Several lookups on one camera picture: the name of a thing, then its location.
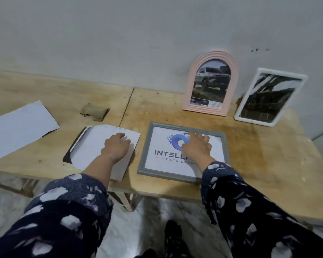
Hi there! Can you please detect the grey framed Intelli Nusa sign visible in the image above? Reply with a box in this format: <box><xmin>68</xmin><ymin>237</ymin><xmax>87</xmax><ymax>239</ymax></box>
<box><xmin>137</xmin><ymin>121</ymin><xmax>230</xmax><ymax>185</ymax></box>

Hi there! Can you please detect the person's left forearm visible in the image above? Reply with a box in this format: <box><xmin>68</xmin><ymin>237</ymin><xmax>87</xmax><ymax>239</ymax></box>
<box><xmin>0</xmin><ymin>153</ymin><xmax>115</xmax><ymax>258</ymax></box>

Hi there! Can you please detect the dark logo print paper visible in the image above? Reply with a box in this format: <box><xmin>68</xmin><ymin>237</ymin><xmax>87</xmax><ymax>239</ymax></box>
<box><xmin>0</xmin><ymin>100</ymin><xmax>61</xmax><ymax>164</ymax></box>

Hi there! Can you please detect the wooden table leg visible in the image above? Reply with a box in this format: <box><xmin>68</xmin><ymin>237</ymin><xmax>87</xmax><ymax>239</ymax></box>
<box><xmin>107</xmin><ymin>185</ymin><xmax>141</xmax><ymax>212</ymax></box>
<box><xmin>0</xmin><ymin>172</ymin><xmax>39</xmax><ymax>199</ymax></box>

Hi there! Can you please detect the brown wiping cloth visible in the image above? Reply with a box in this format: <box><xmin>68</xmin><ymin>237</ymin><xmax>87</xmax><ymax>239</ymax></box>
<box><xmin>80</xmin><ymin>103</ymin><xmax>110</xmax><ymax>122</ymax></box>

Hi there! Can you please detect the dark print sheet face-down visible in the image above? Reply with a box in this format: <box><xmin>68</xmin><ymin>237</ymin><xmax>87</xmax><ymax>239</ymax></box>
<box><xmin>62</xmin><ymin>124</ymin><xmax>141</xmax><ymax>182</ymax></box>

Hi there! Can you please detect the person's right forearm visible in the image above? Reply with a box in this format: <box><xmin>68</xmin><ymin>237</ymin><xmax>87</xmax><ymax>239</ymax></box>
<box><xmin>196</xmin><ymin>156</ymin><xmax>323</xmax><ymax>258</ymax></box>

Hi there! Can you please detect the white picture frame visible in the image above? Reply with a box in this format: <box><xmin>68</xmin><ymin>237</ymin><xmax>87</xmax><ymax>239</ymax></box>
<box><xmin>233</xmin><ymin>68</ymin><xmax>309</xmax><ymax>128</ymax></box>

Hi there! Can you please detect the person's dark clothing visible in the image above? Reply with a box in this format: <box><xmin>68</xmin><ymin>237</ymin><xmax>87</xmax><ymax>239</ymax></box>
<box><xmin>134</xmin><ymin>219</ymin><xmax>193</xmax><ymax>258</ymax></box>

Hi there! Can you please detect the person's left hand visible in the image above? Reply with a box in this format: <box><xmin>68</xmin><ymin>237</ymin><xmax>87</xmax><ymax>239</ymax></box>
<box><xmin>101</xmin><ymin>132</ymin><xmax>132</xmax><ymax>164</ymax></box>

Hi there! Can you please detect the pink arched photo frame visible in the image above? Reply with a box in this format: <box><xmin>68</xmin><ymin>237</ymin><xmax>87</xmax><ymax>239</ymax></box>
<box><xmin>182</xmin><ymin>50</ymin><xmax>239</xmax><ymax>117</ymax></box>

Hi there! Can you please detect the person's right hand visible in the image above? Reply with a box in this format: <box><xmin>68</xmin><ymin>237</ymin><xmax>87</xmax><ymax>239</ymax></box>
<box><xmin>181</xmin><ymin>132</ymin><xmax>212</xmax><ymax>166</ymax></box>

